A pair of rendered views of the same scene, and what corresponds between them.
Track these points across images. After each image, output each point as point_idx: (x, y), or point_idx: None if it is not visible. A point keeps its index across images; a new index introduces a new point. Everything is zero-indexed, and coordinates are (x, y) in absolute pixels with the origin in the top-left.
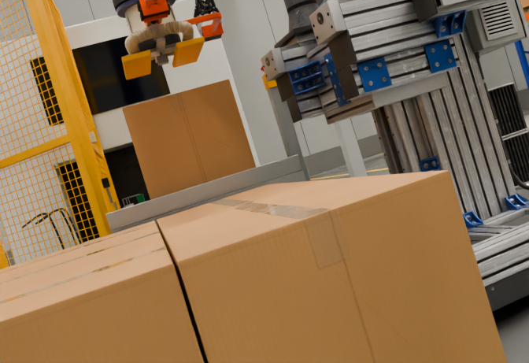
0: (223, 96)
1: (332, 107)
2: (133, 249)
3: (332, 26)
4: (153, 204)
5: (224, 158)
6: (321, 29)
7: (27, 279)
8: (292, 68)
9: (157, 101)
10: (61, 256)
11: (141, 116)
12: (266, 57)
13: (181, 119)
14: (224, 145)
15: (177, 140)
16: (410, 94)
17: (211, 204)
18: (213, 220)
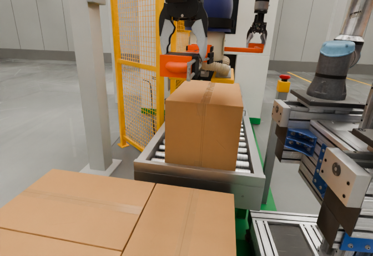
0: (233, 116)
1: (307, 172)
2: None
3: (344, 197)
4: (161, 167)
5: (217, 154)
6: (331, 175)
7: None
8: (292, 126)
9: (188, 104)
10: (69, 222)
11: (175, 109)
12: (277, 105)
13: (200, 120)
14: (221, 146)
15: (192, 132)
16: None
17: (185, 206)
18: None
